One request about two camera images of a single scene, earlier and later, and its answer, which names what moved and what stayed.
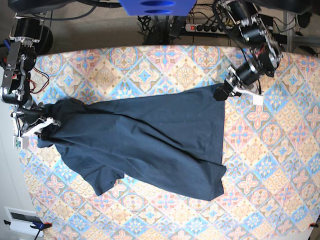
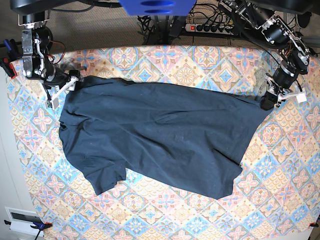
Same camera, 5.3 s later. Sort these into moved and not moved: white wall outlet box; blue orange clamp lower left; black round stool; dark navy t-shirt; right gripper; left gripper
Moved: right gripper; dark navy t-shirt; left gripper
Not moved: blue orange clamp lower left; white wall outlet box; black round stool
